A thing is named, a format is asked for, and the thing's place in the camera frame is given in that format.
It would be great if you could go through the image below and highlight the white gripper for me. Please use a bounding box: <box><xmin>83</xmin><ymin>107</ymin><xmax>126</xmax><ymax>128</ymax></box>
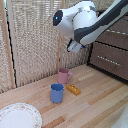
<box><xmin>66</xmin><ymin>39</ymin><xmax>87</xmax><ymax>55</ymax></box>

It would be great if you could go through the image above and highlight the pink mug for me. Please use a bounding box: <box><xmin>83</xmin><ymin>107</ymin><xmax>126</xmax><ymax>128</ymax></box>
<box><xmin>57</xmin><ymin>67</ymin><xmax>74</xmax><ymax>85</ymax></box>

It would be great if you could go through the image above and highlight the brown drawer with cable above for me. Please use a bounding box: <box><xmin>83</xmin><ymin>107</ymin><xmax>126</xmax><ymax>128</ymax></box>
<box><xmin>95</xmin><ymin>14</ymin><xmax>128</xmax><ymax>52</ymax></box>

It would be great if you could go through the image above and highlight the silver handle of drawer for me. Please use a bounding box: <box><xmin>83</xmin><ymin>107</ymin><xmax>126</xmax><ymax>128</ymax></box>
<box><xmin>96</xmin><ymin>55</ymin><xmax>123</xmax><ymax>67</ymax></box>
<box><xmin>106</xmin><ymin>29</ymin><xmax>128</xmax><ymax>37</ymax></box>

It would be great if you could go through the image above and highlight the grey white robot base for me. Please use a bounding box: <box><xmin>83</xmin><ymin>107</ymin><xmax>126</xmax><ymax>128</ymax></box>
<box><xmin>111</xmin><ymin>105</ymin><xmax>128</xmax><ymax>128</ymax></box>

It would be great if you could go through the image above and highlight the brown drawer near table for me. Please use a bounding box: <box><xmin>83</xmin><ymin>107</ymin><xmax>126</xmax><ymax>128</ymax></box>
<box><xmin>89</xmin><ymin>41</ymin><xmax>128</xmax><ymax>82</ymax></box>

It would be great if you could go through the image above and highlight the blue cup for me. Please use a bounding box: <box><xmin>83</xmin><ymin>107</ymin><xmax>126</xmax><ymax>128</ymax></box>
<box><xmin>49</xmin><ymin>82</ymin><xmax>65</xmax><ymax>104</ymax></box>

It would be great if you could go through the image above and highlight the orange rectangular block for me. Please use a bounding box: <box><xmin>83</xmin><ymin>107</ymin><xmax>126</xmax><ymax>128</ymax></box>
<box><xmin>65</xmin><ymin>84</ymin><xmax>82</xmax><ymax>96</ymax></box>

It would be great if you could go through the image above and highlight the bamboo blind screen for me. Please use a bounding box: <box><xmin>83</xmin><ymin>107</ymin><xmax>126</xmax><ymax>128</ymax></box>
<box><xmin>0</xmin><ymin>0</ymin><xmax>101</xmax><ymax>94</ymax></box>

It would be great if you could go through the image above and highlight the white plate with floral rim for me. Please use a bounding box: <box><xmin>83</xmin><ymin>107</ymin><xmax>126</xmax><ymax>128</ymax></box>
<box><xmin>0</xmin><ymin>102</ymin><xmax>44</xmax><ymax>128</ymax></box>

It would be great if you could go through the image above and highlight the dark drawer cabinet frame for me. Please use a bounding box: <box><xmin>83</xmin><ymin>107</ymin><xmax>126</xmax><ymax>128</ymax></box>
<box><xmin>87</xmin><ymin>9</ymin><xmax>128</xmax><ymax>84</ymax></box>

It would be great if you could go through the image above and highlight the thin wooden post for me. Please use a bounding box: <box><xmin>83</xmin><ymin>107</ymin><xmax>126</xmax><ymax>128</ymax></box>
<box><xmin>55</xmin><ymin>0</ymin><xmax>67</xmax><ymax>75</ymax></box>

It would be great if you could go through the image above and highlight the silver handle of closed drawer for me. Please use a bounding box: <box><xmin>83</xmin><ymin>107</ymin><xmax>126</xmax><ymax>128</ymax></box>
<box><xmin>96</xmin><ymin>55</ymin><xmax>123</xmax><ymax>67</ymax></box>

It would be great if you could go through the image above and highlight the wide wooden post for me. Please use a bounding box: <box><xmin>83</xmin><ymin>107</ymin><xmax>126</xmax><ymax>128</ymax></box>
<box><xmin>0</xmin><ymin>0</ymin><xmax>17</xmax><ymax>90</ymax></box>

